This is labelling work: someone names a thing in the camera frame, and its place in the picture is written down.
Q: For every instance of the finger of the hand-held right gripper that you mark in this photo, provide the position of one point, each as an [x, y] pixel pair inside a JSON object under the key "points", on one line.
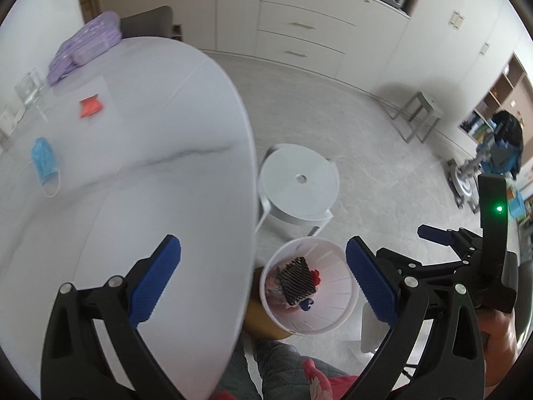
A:
{"points": [[435, 233], [437, 268]]}

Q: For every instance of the dark blue wrapper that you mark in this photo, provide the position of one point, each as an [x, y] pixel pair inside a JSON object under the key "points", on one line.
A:
{"points": [[307, 304]]}

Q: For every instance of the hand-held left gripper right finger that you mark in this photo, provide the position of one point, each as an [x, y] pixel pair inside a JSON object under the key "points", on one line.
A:
{"points": [[370, 279]]}

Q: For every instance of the wheeled robot base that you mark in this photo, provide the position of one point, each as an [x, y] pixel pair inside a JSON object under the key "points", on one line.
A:
{"points": [[468, 175]]}

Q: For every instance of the red plastic wrapper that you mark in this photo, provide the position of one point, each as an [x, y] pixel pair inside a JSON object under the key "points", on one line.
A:
{"points": [[315, 278]]}

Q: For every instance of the white plastic trash bin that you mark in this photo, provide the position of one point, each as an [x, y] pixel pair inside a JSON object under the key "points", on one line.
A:
{"points": [[333, 296]]}

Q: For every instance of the open wall bookshelf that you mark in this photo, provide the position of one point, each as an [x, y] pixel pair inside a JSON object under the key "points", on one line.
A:
{"points": [[491, 104]]}

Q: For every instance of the purple tissue pack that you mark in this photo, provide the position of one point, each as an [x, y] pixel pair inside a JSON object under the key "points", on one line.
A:
{"points": [[83, 46]]}

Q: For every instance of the orange-red wrapper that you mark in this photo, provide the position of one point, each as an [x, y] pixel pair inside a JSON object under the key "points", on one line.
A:
{"points": [[90, 106]]}

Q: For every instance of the cream drawer cabinet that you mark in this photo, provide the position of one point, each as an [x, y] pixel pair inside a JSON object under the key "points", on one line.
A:
{"points": [[300, 12]]}

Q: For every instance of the gold table base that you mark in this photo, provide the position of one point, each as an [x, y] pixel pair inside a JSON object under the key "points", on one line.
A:
{"points": [[260, 321]]}

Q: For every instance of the person's grey quilted pants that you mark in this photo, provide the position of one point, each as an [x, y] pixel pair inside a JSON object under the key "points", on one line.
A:
{"points": [[275, 362]]}

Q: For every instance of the black foam net sleeve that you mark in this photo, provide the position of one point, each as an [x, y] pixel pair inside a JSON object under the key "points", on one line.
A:
{"points": [[295, 281]]}

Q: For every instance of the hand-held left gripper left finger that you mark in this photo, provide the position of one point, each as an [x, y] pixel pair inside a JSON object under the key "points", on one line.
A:
{"points": [[156, 279]]}

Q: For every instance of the clear plastic labelled wrapper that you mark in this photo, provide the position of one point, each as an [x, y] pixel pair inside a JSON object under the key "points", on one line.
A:
{"points": [[275, 289]]}

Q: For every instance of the blue face mask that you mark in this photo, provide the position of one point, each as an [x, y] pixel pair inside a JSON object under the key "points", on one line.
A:
{"points": [[43, 156]]}

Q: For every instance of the clear glass container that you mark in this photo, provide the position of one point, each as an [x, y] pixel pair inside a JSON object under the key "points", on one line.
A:
{"points": [[29, 87]]}

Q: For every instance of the person's pink red clothing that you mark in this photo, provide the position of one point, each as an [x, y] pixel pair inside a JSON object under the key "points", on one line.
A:
{"points": [[329, 383]]}

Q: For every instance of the person's right hand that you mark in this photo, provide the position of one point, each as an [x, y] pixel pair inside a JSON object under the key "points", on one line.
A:
{"points": [[497, 341]]}

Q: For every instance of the white round plastic stool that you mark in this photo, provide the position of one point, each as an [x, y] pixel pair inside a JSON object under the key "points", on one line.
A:
{"points": [[291, 183]]}

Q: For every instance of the grey metal stool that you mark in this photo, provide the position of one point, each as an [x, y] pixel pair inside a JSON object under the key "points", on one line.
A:
{"points": [[424, 104]]}

